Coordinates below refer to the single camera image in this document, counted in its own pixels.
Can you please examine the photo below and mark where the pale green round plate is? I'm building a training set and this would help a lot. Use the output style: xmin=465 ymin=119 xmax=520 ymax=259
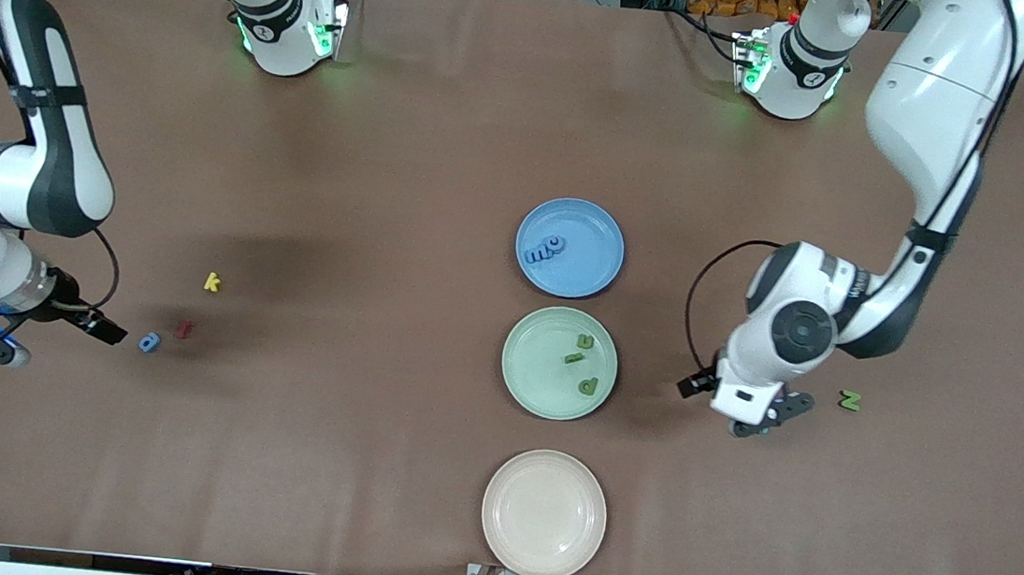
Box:
xmin=496 ymin=301 xmax=624 ymax=426

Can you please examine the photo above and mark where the blue round plate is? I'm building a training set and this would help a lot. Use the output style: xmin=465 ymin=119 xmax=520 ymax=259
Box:
xmin=511 ymin=194 xmax=631 ymax=305

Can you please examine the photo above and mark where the beige round plate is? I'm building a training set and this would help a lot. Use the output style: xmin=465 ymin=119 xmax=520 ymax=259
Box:
xmin=475 ymin=444 xmax=614 ymax=575

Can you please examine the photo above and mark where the grey base box green light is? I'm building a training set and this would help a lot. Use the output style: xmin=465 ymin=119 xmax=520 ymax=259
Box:
xmin=728 ymin=29 xmax=775 ymax=97
xmin=307 ymin=0 xmax=351 ymax=62

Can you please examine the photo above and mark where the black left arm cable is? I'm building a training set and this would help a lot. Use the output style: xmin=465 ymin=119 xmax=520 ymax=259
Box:
xmin=678 ymin=0 xmax=1024 ymax=411

